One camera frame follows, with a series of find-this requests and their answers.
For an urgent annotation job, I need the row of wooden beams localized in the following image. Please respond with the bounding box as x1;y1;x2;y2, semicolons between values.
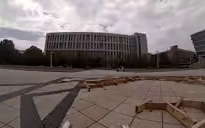
58;75;205;93

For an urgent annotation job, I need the vehicle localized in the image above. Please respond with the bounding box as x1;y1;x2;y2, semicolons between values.
116;65;126;73

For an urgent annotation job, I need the large pale curved building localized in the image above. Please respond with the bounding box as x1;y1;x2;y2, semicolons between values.
44;31;149;67

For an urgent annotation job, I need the grey paved plaza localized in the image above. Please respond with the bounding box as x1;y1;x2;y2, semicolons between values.
0;67;205;128

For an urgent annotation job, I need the pale pole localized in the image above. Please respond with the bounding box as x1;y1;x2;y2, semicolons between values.
49;51;54;68

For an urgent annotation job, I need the robot's own part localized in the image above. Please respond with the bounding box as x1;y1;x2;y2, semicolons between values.
119;123;130;128

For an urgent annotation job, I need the dark low building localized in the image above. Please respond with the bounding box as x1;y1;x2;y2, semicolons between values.
151;44;196;69

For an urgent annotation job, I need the wooden frame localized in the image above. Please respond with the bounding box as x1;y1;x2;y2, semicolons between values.
134;97;205;128

